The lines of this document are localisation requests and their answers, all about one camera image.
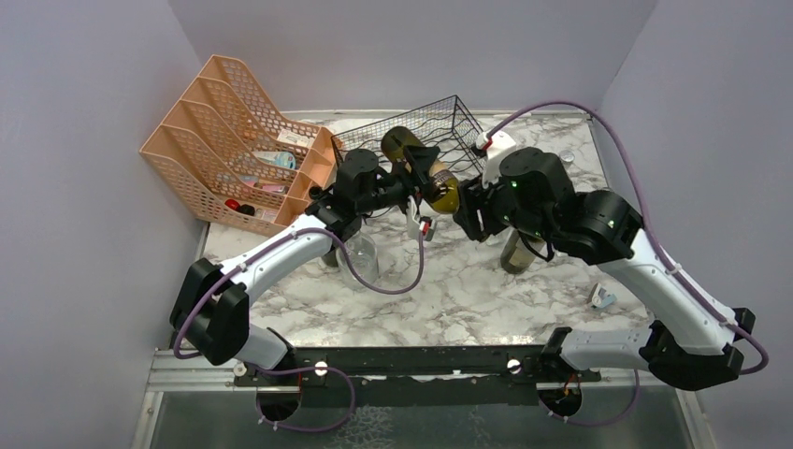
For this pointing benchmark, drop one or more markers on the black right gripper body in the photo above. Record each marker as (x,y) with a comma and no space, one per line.
(496,207)

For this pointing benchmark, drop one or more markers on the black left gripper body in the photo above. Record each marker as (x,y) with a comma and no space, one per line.
(393,191)

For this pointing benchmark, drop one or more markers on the green labelled wine bottle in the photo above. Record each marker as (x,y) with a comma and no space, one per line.
(442,195)

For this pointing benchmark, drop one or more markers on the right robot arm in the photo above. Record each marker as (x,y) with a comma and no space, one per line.
(691,343)

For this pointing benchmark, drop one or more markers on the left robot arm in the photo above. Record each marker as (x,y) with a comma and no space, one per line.
(211,314)

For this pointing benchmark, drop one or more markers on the dark green wine bottle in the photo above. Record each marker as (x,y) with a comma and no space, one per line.
(519,252)

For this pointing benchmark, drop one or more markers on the clear round glass bottle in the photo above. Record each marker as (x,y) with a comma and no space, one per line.
(360,253)

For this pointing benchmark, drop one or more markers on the green bottle silver foil neck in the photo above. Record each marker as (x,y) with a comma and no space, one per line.
(329,259)

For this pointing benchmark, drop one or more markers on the pink tube item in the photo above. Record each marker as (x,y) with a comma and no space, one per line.
(255,182)

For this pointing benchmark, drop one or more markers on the small blue white object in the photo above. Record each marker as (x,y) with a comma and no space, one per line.
(600,297)

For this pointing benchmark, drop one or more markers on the red and black small items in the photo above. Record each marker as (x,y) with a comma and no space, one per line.
(245,209)

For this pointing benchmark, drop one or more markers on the peach plastic file organizer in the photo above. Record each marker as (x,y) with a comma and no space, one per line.
(225,126)

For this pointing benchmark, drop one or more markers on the black wire wine rack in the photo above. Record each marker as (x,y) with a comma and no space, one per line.
(446,123)

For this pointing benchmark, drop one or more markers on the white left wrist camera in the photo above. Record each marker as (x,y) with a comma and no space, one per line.
(418,226)

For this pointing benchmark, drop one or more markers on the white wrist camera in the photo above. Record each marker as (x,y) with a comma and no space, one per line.
(493,150)
(418,226)

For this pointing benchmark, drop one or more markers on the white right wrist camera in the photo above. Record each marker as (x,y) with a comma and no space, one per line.
(493,150)

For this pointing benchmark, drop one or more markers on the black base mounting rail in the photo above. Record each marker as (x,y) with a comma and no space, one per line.
(335,377)

